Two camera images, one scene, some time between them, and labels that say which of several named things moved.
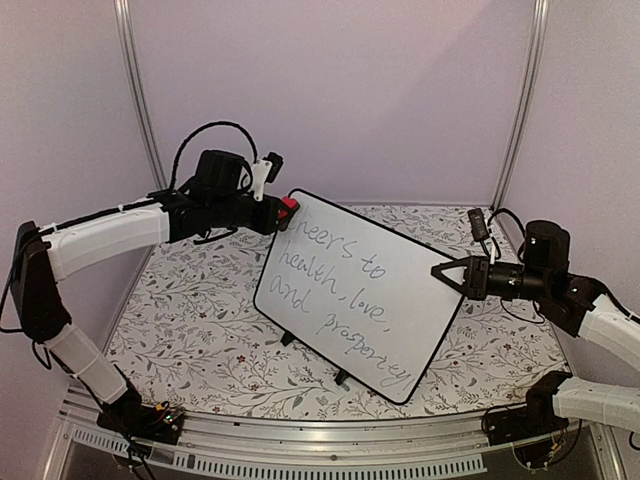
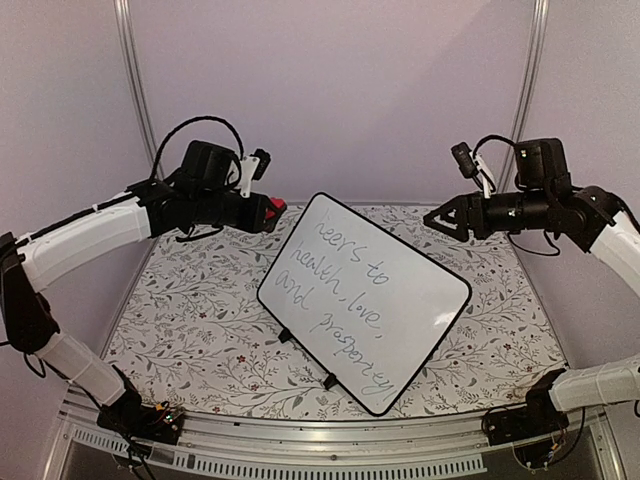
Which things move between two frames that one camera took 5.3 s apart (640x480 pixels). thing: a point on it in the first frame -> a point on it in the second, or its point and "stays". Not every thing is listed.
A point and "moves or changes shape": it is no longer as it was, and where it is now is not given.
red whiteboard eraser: (290, 207) moves or changes shape
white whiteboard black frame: (358, 294) stays
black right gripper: (475, 282) -> (462, 204)
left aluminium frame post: (122, 17) stays
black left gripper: (268, 222) stays
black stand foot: (340, 377) -> (330, 381)
